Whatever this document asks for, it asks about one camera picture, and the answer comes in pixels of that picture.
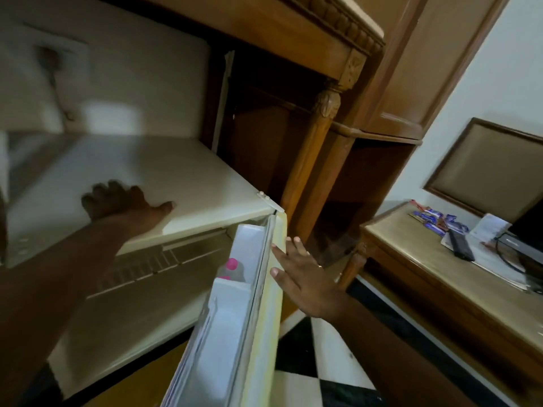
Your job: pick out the person's right hand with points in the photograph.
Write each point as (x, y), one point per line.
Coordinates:
(312, 283)

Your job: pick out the person's left hand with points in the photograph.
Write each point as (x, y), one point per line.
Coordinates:
(121, 209)

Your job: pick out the person's right middle finger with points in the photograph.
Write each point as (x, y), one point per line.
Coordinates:
(293, 249)

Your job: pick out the person's left thumb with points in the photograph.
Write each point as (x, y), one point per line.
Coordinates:
(163, 208)

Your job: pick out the person's right thumb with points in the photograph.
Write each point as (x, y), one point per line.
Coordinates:
(282, 281)

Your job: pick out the white fridge door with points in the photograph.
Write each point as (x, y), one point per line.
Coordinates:
(237, 334)

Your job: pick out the person's right forearm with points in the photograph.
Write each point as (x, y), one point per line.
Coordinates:
(390, 360)

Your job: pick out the person's left forearm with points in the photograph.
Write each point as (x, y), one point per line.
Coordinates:
(46, 300)

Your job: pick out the white mini fridge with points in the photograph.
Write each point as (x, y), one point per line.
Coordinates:
(169, 177)

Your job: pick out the pink capped water bottle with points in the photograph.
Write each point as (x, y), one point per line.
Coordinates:
(232, 269)

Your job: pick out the red snack packet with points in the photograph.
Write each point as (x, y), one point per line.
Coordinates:
(418, 204)

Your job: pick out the blue snack packet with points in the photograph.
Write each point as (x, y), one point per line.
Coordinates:
(424, 216)
(458, 226)
(433, 228)

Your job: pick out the wooden desk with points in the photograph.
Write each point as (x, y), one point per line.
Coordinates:
(428, 271)

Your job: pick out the black remote control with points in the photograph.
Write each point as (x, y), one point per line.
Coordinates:
(461, 245)

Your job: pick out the white paper folder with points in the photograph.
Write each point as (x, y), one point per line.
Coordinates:
(492, 258)

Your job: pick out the carved wooden table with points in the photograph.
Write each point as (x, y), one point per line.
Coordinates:
(305, 42)

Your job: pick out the brown framed padded panel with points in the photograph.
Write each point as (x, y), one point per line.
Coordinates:
(488, 169)

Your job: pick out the brown wooden wardrobe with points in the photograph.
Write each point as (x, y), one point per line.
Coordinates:
(407, 67)

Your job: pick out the black television screen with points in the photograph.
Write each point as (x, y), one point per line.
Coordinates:
(530, 226)

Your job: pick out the white wall socket plate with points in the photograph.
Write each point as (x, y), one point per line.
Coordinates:
(55, 48)

